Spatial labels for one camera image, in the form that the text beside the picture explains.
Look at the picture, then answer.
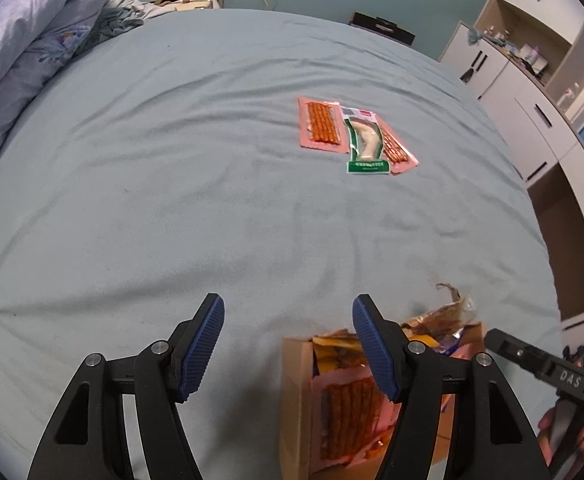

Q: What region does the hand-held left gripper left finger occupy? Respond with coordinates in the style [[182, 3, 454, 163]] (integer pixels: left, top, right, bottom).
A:
[[27, 292, 225, 480]]

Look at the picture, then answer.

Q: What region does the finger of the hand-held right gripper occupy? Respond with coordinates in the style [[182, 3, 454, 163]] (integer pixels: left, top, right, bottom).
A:
[[484, 328, 584, 402]]

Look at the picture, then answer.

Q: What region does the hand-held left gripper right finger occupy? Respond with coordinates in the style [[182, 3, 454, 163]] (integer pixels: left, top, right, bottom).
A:
[[352, 294, 550, 480]]

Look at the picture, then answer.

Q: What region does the orange stick snack packet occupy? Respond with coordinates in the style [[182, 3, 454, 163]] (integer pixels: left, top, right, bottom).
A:
[[312, 365, 405, 463], [298, 96, 348, 153], [374, 115, 419, 177]]

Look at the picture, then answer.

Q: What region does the cardboard box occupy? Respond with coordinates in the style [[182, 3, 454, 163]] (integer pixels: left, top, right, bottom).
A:
[[279, 320, 488, 480]]

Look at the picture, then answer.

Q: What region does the person's right hand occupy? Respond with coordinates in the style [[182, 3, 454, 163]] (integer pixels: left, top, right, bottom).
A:
[[537, 406, 584, 468]]

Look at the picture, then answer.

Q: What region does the brown snack packet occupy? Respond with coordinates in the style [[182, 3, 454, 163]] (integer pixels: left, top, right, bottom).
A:
[[402, 282, 475, 341]]

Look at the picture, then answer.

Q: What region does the green snack packet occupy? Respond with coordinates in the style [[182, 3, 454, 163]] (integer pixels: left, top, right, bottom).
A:
[[340, 105, 391, 178]]

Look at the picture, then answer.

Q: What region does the white cabinet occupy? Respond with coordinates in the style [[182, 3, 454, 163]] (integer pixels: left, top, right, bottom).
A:
[[439, 0, 584, 321]]

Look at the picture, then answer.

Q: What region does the black hanging item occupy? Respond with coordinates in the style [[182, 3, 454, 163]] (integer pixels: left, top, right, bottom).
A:
[[459, 52, 488, 85]]

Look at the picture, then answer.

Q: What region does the clutter of small shelf items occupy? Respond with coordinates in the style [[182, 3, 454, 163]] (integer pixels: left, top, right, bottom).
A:
[[467, 25, 548, 78]]

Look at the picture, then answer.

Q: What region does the black flat box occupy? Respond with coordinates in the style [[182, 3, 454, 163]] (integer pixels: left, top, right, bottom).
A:
[[348, 11, 416, 47]]

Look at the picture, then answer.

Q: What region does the crumpled green cloth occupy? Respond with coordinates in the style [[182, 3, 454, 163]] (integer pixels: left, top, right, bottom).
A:
[[89, 0, 145, 51]]

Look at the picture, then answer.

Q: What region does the beige pillow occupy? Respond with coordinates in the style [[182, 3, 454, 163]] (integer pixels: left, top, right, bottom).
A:
[[139, 0, 225, 13]]

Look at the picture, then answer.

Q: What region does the lavender duvet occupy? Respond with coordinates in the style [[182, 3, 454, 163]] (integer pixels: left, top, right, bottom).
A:
[[0, 0, 118, 206]]

